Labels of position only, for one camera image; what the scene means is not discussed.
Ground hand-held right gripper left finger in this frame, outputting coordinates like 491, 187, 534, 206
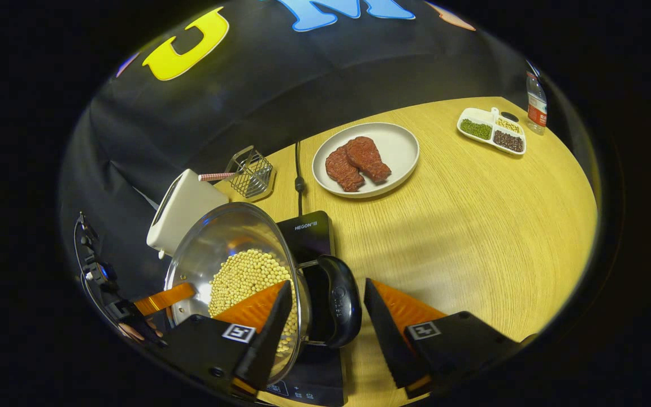
159, 280, 293, 399

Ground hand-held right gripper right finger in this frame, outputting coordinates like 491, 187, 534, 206
363, 277, 521, 399

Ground steel pot with black handle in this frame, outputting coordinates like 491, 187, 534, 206
164, 202, 363, 385

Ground black induction cooktop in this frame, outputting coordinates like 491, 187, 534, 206
261, 211, 349, 407

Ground pile of soybeans in pot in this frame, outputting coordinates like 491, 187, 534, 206
208, 249, 299, 357

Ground white toaster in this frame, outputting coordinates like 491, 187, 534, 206
146, 168, 230, 259

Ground red raw steak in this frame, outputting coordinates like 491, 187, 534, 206
325, 145, 366, 193
345, 136, 392, 184

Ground round white plate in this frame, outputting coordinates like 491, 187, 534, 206
311, 122, 420, 199

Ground heap of green mung beans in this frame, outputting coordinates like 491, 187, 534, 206
460, 118, 492, 140

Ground heap of dark red beans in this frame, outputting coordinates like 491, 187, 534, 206
493, 129, 524, 152

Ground white divided dish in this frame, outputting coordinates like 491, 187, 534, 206
457, 106, 527, 155

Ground clear water bottle red label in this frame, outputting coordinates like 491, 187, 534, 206
526, 71, 548, 135

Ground metal wire basket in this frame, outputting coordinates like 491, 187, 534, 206
225, 145, 275, 200

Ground black power cable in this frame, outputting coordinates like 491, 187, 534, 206
294, 141, 306, 217

